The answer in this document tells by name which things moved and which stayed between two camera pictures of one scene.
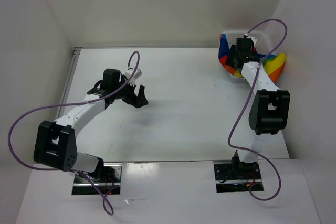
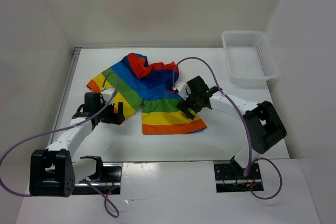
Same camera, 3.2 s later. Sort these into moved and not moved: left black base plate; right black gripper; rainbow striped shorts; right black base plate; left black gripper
Moved: right black gripper; left black gripper; rainbow striped shorts
Not moved: right black base plate; left black base plate
